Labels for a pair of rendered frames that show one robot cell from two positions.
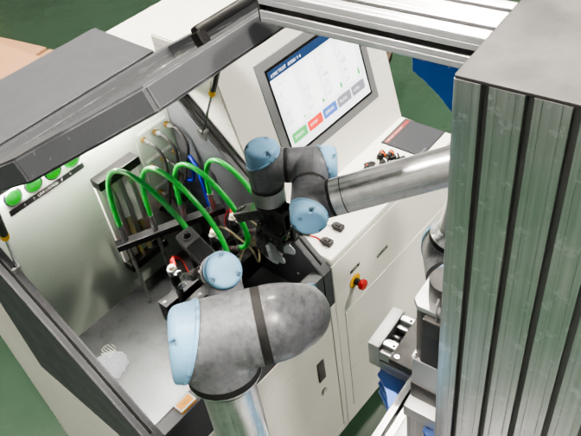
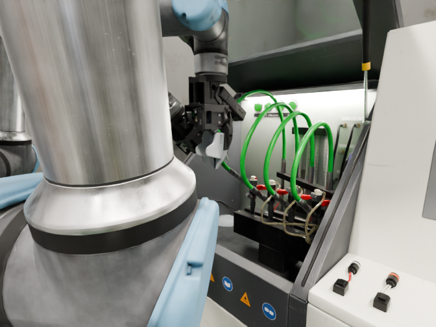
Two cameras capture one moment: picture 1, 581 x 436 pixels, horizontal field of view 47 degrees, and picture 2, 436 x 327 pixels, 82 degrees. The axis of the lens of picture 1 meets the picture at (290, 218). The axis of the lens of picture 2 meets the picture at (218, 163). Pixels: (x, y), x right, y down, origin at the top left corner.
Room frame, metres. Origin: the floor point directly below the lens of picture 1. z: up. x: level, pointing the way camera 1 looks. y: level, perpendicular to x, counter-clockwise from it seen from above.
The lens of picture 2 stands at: (1.15, -0.55, 1.32)
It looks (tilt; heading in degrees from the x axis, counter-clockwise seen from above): 10 degrees down; 90
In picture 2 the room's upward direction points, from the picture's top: straight up
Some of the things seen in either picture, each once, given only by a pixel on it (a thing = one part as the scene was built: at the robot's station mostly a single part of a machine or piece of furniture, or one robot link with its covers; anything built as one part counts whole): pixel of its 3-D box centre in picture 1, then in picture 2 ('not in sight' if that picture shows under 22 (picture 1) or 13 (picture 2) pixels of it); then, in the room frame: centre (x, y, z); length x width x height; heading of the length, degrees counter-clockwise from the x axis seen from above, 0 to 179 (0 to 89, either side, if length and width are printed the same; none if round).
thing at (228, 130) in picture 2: not in sight; (223, 131); (1.16, 0.03, 1.29); 0.05 x 0.02 x 0.09; 133
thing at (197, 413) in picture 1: (249, 362); (204, 264); (1.10, 0.17, 0.87); 0.62 x 0.04 x 0.16; 133
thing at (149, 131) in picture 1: (164, 159); (352, 152); (1.63, 0.34, 1.20); 0.13 x 0.03 x 0.31; 133
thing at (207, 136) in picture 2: (277, 256); (205, 150); (1.12, 0.05, 1.25); 0.06 x 0.03 x 0.09; 43
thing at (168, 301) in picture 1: (216, 288); (279, 241); (1.36, 0.25, 0.91); 0.34 x 0.10 x 0.15; 133
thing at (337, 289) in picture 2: (315, 236); (348, 276); (1.43, -0.06, 0.99); 0.12 x 0.02 x 0.02; 47
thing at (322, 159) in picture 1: (310, 169); (191, 12); (1.10, -0.06, 1.51); 0.11 x 0.11 x 0.08; 81
